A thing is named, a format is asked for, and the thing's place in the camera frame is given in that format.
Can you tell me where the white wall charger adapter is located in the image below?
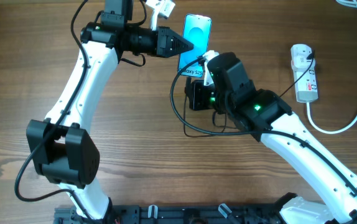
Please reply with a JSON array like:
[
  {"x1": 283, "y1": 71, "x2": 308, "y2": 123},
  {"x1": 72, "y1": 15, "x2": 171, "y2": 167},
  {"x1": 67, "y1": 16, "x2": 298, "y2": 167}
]
[{"x1": 291, "y1": 55, "x2": 312, "y2": 72}]

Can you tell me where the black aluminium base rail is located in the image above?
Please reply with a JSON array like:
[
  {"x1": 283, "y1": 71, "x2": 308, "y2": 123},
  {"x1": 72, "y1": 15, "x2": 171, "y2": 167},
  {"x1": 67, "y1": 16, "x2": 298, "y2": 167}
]
[{"x1": 53, "y1": 203, "x2": 288, "y2": 224}]

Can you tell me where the black camera cable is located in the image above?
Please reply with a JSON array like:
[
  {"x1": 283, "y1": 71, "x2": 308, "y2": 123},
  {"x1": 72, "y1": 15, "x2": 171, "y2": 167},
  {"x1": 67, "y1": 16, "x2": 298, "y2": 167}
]
[
  {"x1": 14, "y1": 0, "x2": 148, "y2": 224},
  {"x1": 169, "y1": 55, "x2": 357, "y2": 215}
]

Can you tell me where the white power strip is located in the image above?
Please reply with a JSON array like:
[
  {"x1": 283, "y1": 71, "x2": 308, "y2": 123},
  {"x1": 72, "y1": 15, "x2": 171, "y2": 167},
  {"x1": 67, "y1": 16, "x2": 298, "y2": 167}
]
[{"x1": 290, "y1": 44, "x2": 318, "y2": 103}]

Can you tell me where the teal screen Galaxy smartphone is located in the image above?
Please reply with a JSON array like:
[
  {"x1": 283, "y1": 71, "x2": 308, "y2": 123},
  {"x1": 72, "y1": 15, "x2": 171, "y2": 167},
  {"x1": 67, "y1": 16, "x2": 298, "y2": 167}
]
[{"x1": 178, "y1": 14, "x2": 212, "y2": 71}]

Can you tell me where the left black camera cable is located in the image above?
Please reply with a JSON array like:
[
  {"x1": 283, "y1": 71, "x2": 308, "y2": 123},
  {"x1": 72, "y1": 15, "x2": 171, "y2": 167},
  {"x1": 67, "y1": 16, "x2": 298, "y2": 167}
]
[{"x1": 14, "y1": 0, "x2": 148, "y2": 224}]

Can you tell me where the black USB charging cable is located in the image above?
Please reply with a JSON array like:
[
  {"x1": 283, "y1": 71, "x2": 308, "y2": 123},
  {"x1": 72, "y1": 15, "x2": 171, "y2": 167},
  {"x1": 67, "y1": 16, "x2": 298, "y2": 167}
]
[{"x1": 183, "y1": 50, "x2": 317, "y2": 138}]

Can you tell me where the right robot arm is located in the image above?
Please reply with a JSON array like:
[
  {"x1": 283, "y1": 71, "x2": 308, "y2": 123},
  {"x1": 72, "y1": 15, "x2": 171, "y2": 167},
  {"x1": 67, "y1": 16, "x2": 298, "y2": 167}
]
[{"x1": 190, "y1": 51, "x2": 357, "y2": 223}]

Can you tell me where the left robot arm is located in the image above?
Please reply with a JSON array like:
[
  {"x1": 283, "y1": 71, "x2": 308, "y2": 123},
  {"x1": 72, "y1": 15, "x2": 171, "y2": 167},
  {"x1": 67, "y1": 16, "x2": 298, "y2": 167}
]
[{"x1": 26, "y1": 1, "x2": 193, "y2": 223}]

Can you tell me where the right black camera cable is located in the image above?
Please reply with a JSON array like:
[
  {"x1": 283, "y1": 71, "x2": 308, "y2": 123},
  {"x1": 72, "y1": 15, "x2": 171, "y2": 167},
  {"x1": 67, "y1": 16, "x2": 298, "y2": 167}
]
[{"x1": 169, "y1": 55, "x2": 357, "y2": 215}]

